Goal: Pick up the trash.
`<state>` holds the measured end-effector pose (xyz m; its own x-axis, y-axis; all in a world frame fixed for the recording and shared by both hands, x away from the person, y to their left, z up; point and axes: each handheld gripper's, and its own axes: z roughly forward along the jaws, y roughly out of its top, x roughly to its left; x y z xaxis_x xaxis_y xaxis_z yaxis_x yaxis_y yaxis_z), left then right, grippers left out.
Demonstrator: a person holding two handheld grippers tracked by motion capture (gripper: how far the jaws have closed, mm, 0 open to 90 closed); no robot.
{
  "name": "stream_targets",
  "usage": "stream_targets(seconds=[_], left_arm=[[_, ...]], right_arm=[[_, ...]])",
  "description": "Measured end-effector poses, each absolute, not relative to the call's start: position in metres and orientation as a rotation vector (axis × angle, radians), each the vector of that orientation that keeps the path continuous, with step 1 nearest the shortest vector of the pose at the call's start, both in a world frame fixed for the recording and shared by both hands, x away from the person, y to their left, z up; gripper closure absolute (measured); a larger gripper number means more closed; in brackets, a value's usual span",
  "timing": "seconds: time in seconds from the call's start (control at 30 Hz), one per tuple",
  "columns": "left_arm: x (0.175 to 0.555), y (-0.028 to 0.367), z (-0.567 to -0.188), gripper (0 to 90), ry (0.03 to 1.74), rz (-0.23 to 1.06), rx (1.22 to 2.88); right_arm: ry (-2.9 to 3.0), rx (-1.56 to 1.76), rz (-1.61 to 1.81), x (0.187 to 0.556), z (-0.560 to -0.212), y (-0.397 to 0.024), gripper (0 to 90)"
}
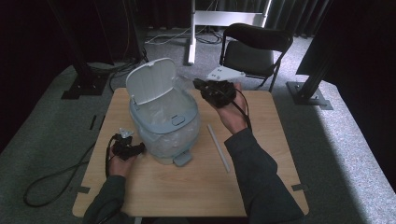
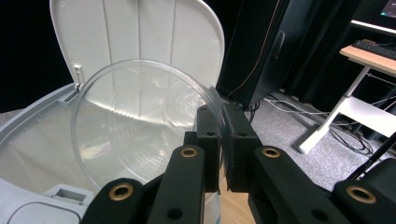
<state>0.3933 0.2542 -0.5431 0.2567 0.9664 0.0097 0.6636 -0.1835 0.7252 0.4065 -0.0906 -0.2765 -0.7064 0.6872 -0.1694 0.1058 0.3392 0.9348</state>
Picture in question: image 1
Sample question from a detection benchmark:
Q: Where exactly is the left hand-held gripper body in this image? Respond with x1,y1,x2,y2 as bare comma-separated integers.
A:
110,127,138,161

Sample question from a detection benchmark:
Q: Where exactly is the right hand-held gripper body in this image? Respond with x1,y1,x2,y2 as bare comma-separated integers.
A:
199,64,247,109

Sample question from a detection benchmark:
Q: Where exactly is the pale blue pedal bin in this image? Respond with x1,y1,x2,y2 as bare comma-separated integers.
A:
125,57,202,168

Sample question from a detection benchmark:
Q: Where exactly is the white straw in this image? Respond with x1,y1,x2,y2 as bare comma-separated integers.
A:
206,123,232,174

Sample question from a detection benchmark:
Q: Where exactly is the person's left hand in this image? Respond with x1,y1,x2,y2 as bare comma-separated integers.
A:
107,148,138,178

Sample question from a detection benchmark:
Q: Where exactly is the person's right hand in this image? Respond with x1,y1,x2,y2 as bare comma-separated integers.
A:
214,82,250,135

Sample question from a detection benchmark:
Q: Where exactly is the clear plastic bin bag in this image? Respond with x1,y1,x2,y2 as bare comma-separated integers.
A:
136,74,202,161

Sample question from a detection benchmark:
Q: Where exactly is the black folding chair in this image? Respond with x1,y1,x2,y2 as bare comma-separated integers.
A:
219,22,294,93

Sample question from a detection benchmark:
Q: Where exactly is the black metal stand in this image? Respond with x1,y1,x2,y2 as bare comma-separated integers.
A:
46,0,109,101
285,18,349,111

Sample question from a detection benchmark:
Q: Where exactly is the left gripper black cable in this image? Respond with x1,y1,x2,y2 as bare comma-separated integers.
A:
105,133,120,179

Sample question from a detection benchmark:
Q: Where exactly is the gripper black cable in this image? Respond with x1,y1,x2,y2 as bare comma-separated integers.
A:
105,133,120,179
232,88,253,132

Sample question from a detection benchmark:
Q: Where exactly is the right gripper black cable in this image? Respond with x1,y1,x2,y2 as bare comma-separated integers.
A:
232,88,253,132

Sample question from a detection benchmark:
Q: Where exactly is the bundle of floor cables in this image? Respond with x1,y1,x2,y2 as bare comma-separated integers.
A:
144,25,226,47

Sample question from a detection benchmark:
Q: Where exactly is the white metal stand frame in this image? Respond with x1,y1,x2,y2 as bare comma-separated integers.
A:
187,0,273,66

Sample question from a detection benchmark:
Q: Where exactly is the black floor cable loop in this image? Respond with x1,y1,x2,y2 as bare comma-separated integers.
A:
22,141,98,209

